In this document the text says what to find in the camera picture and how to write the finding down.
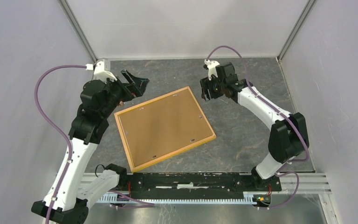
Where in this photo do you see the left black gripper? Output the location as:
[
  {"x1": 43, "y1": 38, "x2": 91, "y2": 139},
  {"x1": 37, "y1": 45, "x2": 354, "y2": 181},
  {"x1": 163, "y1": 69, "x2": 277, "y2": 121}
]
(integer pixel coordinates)
[{"x1": 102, "y1": 69, "x2": 149, "y2": 118}]

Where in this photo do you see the brown backing board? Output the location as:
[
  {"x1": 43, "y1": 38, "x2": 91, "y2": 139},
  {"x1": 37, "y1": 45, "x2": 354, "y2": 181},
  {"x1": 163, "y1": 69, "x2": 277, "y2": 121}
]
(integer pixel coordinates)
[{"x1": 117, "y1": 90, "x2": 213, "y2": 168}]

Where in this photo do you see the wooden picture frame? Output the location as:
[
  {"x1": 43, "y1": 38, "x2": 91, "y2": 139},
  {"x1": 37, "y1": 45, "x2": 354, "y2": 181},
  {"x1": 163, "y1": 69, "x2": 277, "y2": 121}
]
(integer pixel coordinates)
[{"x1": 114, "y1": 86, "x2": 217, "y2": 173}]

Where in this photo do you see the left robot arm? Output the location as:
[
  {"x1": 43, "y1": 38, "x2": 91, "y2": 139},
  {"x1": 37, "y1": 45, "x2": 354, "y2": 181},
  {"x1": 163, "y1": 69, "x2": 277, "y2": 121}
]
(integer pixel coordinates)
[{"x1": 31, "y1": 70, "x2": 149, "y2": 224}]

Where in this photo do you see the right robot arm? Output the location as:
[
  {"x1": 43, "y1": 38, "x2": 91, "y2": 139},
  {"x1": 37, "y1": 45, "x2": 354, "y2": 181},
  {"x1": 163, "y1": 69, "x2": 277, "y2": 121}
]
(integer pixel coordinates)
[{"x1": 200, "y1": 60, "x2": 309, "y2": 190}]

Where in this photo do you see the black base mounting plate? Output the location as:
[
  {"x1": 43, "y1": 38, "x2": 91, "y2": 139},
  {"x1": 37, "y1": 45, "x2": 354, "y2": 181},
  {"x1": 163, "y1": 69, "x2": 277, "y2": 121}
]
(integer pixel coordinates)
[{"x1": 115, "y1": 172, "x2": 282, "y2": 200}]

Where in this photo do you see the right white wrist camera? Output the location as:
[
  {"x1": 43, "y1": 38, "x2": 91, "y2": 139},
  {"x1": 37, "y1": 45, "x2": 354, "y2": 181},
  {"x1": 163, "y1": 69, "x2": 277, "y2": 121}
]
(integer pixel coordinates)
[{"x1": 204, "y1": 59, "x2": 220, "y2": 81}]

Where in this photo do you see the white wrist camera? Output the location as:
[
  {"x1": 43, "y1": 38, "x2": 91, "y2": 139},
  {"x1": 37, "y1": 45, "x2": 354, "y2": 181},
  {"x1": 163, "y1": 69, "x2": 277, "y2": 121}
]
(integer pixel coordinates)
[
  {"x1": 85, "y1": 59, "x2": 117, "y2": 83},
  {"x1": 204, "y1": 59, "x2": 220, "y2": 81}
]

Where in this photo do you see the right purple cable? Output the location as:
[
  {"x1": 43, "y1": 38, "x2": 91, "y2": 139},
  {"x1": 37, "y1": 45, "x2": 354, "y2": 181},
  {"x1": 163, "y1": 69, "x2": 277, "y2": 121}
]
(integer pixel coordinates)
[{"x1": 205, "y1": 45, "x2": 310, "y2": 210}]

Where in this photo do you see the purple cable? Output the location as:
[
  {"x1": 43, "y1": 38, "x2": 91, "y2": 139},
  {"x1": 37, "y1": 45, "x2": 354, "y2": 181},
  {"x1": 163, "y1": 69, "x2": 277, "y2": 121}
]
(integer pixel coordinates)
[
  {"x1": 34, "y1": 64, "x2": 89, "y2": 224},
  {"x1": 205, "y1": 45, "x2": 310, "y2": 210}
]

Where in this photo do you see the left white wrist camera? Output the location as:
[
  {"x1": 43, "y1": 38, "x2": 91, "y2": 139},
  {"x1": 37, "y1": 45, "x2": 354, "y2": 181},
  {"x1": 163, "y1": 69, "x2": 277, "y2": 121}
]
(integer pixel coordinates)
[{"x1": 85, "y1": 59, "x2": 117, "y2": 83}]

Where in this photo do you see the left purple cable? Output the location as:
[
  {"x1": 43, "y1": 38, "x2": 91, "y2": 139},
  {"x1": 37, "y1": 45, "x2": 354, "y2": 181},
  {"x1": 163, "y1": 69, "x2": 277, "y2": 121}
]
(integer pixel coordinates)
[{"x1": 34, "y1": 64, "x2": 89, "y2": 224}]

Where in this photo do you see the aluminium rail frame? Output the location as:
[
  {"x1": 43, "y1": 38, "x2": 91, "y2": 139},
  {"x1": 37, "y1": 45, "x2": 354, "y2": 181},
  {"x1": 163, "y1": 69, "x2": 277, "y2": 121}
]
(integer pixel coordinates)
[{"x1": 96, "y1": 161, "x2": 330, "y2": 210}]

